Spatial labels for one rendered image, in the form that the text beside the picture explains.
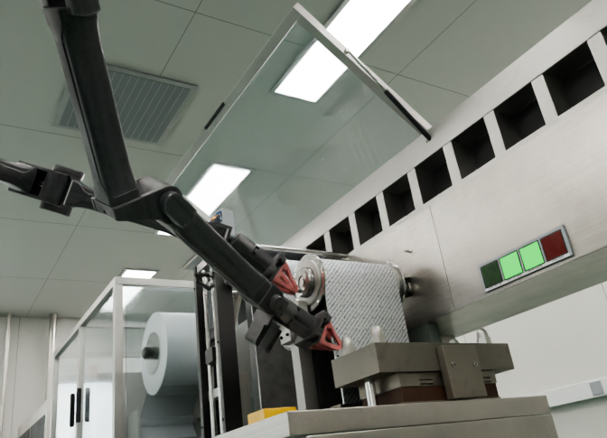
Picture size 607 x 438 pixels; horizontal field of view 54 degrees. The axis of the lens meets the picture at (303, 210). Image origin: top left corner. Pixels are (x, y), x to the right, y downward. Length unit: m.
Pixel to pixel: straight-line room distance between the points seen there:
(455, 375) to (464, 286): 0.30
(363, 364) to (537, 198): 0.54
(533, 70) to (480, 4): 1.69
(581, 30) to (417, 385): 0.84
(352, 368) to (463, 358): 0.24
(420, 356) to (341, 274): 0.32
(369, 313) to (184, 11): 1.82
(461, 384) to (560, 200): 0.45
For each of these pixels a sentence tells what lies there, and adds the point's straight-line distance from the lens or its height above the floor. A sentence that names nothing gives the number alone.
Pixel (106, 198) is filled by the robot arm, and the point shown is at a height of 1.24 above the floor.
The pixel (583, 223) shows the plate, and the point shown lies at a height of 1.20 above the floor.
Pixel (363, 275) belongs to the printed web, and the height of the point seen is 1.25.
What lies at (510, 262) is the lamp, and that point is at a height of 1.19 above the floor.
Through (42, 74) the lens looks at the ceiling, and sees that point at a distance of 3.30.
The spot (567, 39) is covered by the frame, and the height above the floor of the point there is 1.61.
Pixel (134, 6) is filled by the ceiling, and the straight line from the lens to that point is 2.89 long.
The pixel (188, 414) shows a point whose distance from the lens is 2.35.
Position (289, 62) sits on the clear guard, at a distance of 1.83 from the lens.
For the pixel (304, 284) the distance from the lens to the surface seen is 1.49.
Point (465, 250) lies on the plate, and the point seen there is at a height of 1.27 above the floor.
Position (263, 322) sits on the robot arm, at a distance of 1.33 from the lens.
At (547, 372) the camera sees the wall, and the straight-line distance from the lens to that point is 4.32.
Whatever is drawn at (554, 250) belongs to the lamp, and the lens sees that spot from 1.39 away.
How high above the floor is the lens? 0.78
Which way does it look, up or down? 25 degrees up
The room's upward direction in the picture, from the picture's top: 8 degrees counter-clockwise
